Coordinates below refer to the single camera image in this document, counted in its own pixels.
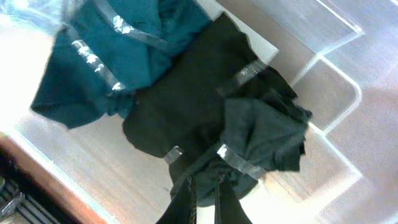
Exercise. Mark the teal blue garment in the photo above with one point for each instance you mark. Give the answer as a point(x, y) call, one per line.
point(109, 51)

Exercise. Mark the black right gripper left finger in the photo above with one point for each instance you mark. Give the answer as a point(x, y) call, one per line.
point(183, 207)

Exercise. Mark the black garment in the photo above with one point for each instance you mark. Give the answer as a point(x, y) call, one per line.
point(185, 108)

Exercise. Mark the dark navy garment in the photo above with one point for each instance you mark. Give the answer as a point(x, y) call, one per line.
point(267, 133)

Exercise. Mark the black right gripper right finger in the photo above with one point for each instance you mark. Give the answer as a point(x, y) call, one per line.
point(228, 209)

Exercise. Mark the clear plastic storage container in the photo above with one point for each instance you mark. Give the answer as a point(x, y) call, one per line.
point(339, 56)

